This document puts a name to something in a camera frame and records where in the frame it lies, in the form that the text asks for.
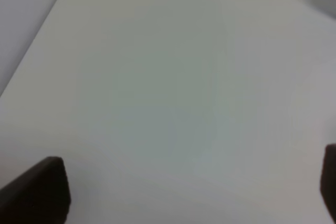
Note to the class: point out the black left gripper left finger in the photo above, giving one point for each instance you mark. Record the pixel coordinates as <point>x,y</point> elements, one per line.
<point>39,195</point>

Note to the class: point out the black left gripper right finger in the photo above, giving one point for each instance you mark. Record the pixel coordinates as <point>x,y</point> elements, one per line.
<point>327,180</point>

